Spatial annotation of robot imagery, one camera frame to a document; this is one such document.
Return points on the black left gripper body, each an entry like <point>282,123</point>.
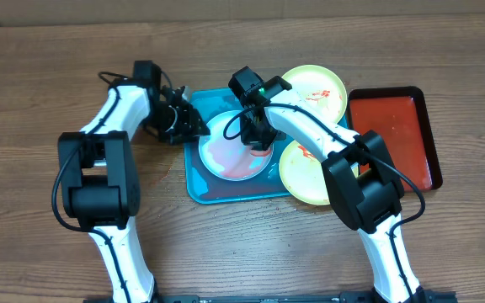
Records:
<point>173,124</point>

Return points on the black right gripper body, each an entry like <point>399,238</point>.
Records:
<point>259,132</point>

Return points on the light blue plate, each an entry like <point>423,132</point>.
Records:
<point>228,159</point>

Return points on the yellow plate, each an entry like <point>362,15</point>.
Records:
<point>321,88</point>
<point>301,174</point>

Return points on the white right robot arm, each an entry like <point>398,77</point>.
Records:
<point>364,187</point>

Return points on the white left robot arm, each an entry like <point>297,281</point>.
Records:
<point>97,188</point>

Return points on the red black-rimmed tray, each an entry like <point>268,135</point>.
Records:
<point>400,116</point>

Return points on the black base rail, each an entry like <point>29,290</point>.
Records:
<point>344,297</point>

